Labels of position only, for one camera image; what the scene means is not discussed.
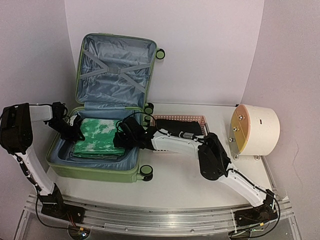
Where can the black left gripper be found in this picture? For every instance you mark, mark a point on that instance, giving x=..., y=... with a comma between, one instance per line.
x=73, y=135

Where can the white cylindrical container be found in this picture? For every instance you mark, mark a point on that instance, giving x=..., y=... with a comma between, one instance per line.
x=254, y=131

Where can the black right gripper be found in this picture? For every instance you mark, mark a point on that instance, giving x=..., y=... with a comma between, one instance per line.
x=119, y=141

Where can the curved aluminium rail base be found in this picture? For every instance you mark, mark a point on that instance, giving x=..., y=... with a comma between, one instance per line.
x=131, y=220

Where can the grey folded garment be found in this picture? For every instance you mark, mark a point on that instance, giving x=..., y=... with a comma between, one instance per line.
x=96, y=157

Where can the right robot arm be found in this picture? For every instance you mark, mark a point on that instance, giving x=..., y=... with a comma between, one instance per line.
x=215, y=165

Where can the black garment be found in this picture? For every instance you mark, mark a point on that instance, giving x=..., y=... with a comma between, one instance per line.
x=175, y=126

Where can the green tie-dye garment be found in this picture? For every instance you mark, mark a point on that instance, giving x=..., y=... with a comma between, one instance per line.
x=98, y=139

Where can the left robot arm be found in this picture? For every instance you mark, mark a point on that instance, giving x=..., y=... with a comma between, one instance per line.
x=16, y=137

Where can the pink perforated plastic basket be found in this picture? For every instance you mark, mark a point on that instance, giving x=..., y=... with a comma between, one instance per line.
x=200, y=125

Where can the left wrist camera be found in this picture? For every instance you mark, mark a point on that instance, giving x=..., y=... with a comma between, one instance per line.
x=73, y=119

